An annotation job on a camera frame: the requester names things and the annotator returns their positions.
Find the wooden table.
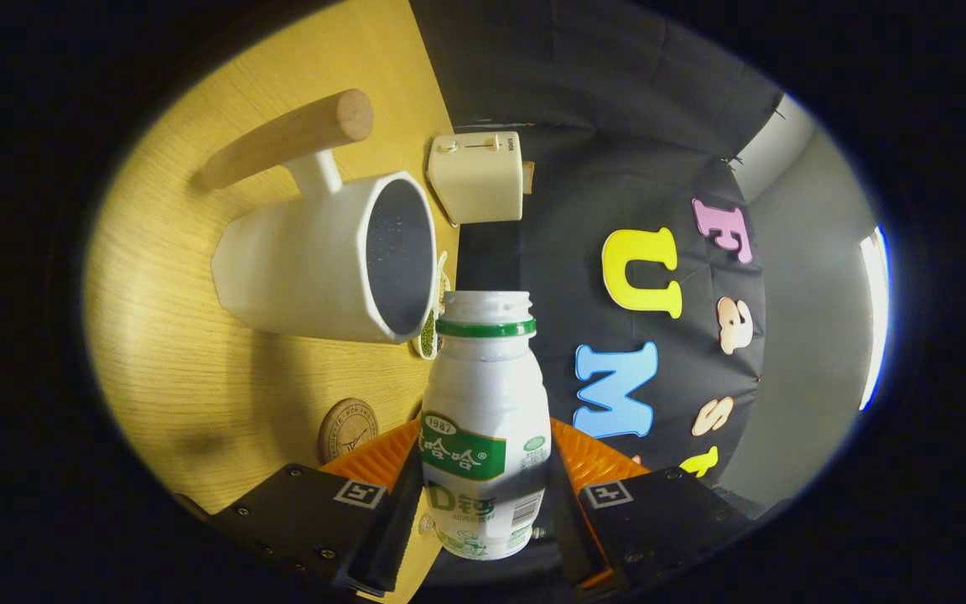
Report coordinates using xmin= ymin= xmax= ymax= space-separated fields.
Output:
xmin=83 ymin=0 xmax=459 ymax=604

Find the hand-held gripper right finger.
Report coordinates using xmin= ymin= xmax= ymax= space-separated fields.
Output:
xmin=546 ymin=418 xmax=754 ymax=593

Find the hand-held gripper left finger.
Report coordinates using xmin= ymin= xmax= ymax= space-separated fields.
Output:
xmin=198 ymin=419 xmax=423 ymax=598

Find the white juice bottle green label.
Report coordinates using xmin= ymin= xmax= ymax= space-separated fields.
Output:
xmin=420 ymin=291 xmax=553 ymax=561

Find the white cup wooden handle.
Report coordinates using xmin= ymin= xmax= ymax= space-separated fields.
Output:
xmin=198 ymin=89 xmax=439 ymax=345

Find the cream toaster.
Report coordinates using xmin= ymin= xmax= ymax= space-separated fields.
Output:
xmin=428 ymin=132 xmax=524 ymax=226

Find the white divided dish with beans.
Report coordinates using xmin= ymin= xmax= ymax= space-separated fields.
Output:
xmin=412 ymin=250 xmax=452 ymax=362

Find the round wooden coaster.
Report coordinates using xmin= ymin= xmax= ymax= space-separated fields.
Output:
xmin=319 ymin=398 xmax=380 ymax=465

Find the ceiling light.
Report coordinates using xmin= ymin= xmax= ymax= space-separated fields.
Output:
xmin=859 ymin=225 xmax=892 ymax=412

